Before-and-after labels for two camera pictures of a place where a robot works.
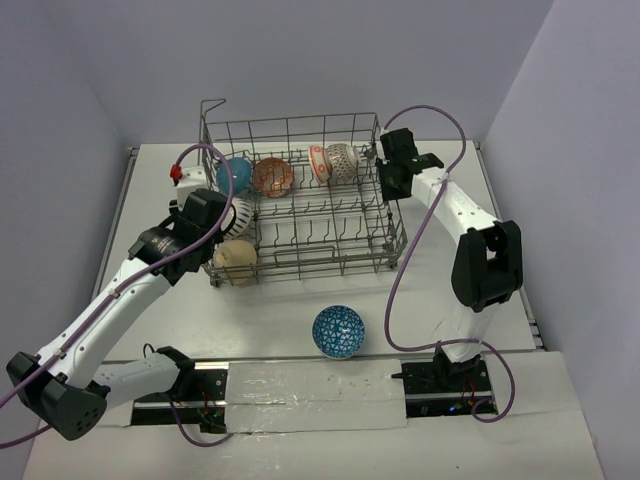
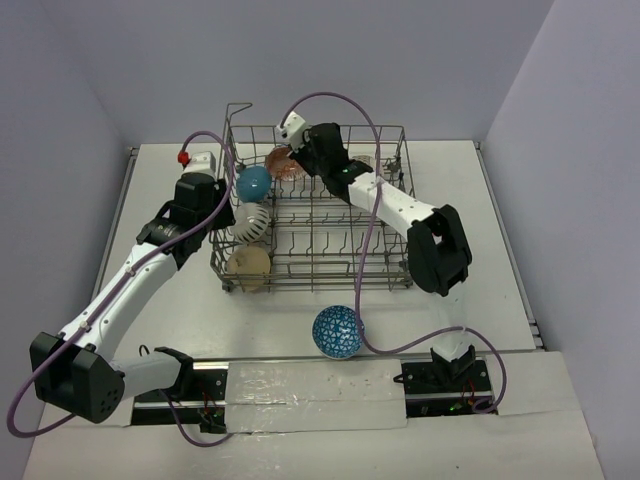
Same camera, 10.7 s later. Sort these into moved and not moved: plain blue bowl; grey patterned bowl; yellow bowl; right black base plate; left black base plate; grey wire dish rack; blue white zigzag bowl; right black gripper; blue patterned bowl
Moved: yellow bowl; grey patterned bowl; plain blue bowl; right black gripper; grey wire dish rack; blue white zigzag bowl
Not moved: right black base plate; blue patterned bowl; left black base plate
